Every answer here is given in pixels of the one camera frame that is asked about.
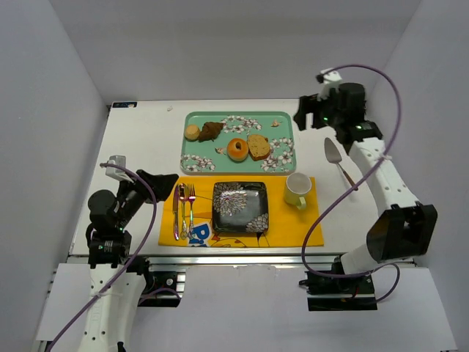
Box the iridescent spoon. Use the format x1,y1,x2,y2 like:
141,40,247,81
179,183,188,239

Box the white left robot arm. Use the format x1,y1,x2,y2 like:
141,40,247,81
78,162,179,351

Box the yellow green mug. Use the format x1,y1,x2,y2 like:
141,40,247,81
284,172,312,210

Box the glazed bagel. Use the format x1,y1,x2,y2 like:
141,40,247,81
226,138,249,162

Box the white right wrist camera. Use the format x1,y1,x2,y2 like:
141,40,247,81
316,68,342,101

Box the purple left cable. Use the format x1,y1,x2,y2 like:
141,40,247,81
45,164,181,352

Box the bread slice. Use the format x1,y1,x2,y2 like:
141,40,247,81
247,134,270,161

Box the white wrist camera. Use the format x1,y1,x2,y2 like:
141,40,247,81
316,68,342,101
100,155,133,182

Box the iridescent fork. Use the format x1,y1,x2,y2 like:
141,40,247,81
186,184,196,238

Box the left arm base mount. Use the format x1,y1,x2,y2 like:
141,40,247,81
127,257,183,308

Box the blue label sticker left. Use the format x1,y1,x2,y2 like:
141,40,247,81
112,102,137,109

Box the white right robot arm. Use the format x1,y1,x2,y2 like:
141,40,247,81
294,83,437,278

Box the iridescent knife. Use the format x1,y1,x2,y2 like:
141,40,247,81
172,185,180,241

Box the teal floral tray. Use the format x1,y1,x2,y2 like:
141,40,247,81
180,111,297,175

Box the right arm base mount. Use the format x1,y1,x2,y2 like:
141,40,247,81
298,271,377,312

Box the black floral square plate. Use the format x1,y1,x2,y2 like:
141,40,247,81
212,181,269,234

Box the brown croissant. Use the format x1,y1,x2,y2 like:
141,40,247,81
198,122,224,142

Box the small round bun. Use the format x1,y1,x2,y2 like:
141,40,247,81
184,125,201,141

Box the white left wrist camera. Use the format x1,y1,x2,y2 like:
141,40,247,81
100,155,133,182

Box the silver cake server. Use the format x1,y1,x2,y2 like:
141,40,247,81
324,137,355,187

